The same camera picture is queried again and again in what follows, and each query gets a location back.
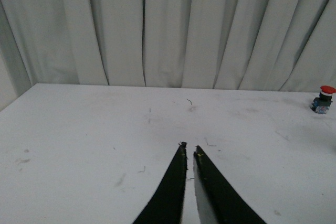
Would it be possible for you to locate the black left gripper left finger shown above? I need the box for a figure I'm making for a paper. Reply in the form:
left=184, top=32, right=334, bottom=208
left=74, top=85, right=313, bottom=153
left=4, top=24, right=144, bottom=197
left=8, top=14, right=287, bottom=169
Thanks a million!
left=134, top=142, right=187, bottom=223

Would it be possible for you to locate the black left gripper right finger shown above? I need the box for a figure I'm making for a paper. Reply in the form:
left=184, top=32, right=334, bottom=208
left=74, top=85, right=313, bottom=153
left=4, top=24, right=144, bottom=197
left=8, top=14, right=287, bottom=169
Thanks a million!
left=193, top=146, right=265, bottom=223

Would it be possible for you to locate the white curtain backdrop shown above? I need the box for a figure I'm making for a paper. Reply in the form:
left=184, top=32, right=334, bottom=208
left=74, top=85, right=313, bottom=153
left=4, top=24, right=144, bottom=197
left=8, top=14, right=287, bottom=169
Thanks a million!
left=1, top=0, right=335, bottom=108

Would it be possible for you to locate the red push button switch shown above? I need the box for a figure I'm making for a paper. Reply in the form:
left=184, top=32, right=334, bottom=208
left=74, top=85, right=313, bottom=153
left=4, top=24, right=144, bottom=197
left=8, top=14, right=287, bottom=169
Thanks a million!
left=311, top=85, right=335, bottom=114

